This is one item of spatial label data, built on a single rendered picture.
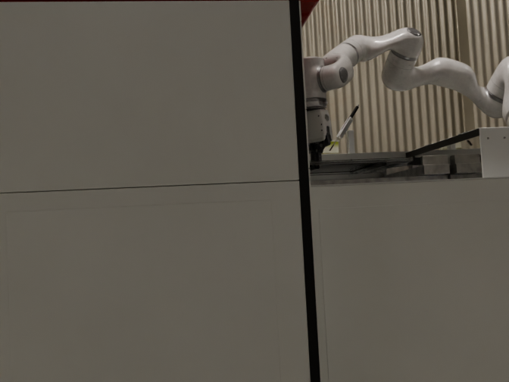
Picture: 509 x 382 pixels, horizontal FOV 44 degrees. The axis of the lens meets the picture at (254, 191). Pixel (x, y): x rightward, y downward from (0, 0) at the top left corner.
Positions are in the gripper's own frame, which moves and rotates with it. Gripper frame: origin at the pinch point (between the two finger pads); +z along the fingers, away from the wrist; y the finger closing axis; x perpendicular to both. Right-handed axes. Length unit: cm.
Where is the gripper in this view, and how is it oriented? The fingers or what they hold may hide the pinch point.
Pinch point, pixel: (316, 159)
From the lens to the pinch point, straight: 197.1
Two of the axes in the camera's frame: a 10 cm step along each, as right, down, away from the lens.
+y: -7.5, 0.8, 6.6
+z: 0.5, 10.0, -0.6
